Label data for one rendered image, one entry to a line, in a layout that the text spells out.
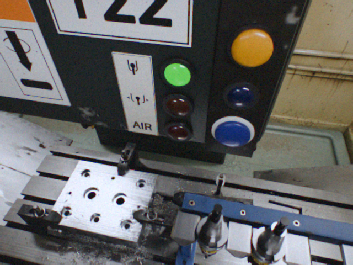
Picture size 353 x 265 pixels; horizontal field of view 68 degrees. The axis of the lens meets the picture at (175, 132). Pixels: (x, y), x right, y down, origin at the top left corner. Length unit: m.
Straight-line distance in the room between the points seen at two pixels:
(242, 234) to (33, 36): 0.50
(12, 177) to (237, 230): 1.15
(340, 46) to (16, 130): 1.62
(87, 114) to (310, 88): 1.36
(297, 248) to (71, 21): 0.54
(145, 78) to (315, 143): 1.54
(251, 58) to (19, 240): 0.95
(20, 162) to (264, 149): 1.28
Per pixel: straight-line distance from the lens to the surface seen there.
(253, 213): 0.60
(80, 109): 0.27
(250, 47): 0.17
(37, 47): 0.24
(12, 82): 0.29
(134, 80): 0.21
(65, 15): 0.21
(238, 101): 0.20
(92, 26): 0.20
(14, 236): 1.05
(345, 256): 0.64
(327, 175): 1.35
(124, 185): 0.90
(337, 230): 0.64
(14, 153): 1.54
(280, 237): 0.52
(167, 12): 0.18
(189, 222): 0.58
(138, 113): 0.24
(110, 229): 0.84
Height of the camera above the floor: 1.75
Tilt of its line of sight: 48 degrees down
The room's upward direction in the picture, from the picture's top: 1 degrees counter-clockwise
